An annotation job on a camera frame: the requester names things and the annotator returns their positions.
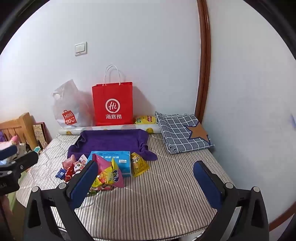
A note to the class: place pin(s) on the wooden headboard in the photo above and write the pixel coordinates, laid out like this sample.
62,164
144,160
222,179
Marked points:
23,125

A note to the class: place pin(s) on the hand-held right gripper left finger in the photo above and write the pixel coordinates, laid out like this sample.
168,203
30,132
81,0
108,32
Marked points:
84,183

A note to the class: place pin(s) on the folded plaid cloth with star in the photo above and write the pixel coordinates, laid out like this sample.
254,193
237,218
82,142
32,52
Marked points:
178,132

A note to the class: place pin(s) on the translucent plastic bag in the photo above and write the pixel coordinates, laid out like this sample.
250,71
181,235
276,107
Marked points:
69,102

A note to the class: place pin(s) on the brown wooden door frame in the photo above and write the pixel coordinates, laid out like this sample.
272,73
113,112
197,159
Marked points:
204,69

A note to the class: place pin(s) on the pink yellow chips bag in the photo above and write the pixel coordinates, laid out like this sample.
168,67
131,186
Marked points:
115,176

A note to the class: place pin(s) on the blue tissue pack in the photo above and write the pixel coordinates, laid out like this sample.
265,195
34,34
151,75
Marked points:
122,162

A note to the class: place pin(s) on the green pink snack packet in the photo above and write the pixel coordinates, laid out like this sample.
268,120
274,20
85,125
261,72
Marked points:
92,190

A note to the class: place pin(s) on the white light switch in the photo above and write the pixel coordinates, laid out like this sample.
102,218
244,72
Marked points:
81,48

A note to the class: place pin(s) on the yellow chip bag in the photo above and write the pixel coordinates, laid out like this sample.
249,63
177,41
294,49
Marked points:
145,119

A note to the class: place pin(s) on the yellow snack packet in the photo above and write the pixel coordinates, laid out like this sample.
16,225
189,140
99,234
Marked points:
138,164

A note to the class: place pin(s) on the pink plush toy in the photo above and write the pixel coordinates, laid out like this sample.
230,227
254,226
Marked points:
13,139

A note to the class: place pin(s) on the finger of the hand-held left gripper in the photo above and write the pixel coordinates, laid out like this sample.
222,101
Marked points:
9,151
23,162

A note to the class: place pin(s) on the dusty pink snack packet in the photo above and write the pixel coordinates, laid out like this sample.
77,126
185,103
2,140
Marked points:
69,162

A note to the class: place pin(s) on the purple towel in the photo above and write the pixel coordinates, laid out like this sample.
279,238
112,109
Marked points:
111,141

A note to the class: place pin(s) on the fruit print paper roll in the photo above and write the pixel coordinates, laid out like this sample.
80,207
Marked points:
120,127

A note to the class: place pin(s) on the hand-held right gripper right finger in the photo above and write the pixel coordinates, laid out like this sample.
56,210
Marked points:
205,183

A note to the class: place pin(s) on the striped mattress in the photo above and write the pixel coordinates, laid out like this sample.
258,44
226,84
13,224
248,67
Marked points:
150,204

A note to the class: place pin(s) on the pink white printed snack packet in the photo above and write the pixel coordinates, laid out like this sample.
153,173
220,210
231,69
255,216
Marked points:
78,167

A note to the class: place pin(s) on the white printed bag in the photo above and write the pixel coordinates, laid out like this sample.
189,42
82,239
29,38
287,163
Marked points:
23,149

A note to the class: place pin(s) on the small blue snack packet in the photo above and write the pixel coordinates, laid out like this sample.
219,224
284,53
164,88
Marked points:
60,173

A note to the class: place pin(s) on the red paper bag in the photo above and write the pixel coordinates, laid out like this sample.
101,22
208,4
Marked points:
113,97

